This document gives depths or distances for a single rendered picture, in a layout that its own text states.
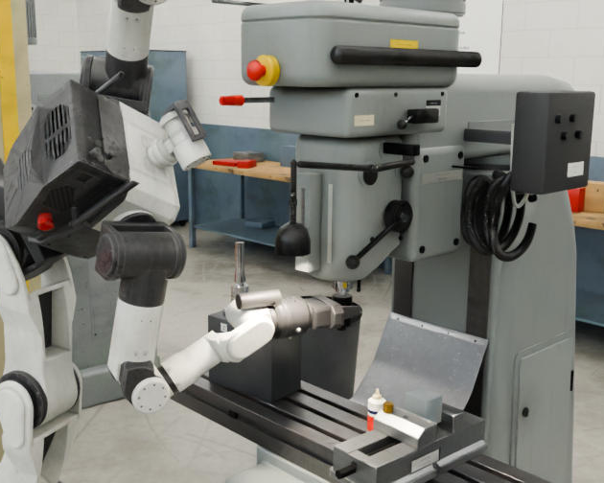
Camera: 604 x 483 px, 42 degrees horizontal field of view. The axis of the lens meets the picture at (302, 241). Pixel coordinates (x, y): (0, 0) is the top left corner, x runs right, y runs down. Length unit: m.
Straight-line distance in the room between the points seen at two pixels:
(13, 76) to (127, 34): 1.52
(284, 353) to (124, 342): 0.54
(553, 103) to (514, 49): 4.74
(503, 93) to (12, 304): 1.25
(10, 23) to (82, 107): 1.62
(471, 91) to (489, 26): 4.66
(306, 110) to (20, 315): 0.78
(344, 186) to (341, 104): 0.18
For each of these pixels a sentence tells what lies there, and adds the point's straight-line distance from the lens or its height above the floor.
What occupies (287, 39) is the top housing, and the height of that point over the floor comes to 1.82.
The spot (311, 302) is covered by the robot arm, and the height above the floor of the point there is 1.25.
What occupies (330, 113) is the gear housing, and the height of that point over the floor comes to 1.68.
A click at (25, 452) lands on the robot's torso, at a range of 1.96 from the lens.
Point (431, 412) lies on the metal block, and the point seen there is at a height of 1.07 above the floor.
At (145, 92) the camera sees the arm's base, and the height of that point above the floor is 1.71.
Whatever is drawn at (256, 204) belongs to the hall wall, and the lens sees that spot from 8.52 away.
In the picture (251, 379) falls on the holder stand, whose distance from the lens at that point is 2.02.
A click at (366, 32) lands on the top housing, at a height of 1.84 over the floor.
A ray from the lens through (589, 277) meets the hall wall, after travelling 6.22.
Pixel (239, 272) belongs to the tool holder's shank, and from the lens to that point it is 2.04.
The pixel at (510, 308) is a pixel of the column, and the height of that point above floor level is 1.19.
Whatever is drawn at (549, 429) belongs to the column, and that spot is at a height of 0.81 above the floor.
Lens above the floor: 1.75
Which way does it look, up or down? 12 degrees down
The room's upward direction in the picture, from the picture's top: 1 degrees clockwise
